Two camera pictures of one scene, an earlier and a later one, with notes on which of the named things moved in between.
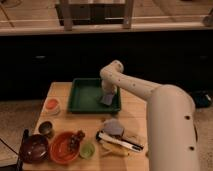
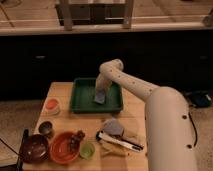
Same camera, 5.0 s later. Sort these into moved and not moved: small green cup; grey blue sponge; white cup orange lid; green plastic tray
Moved: grey blue sponge
Not moved: white cup orange lid; small green cup; green plastic tray
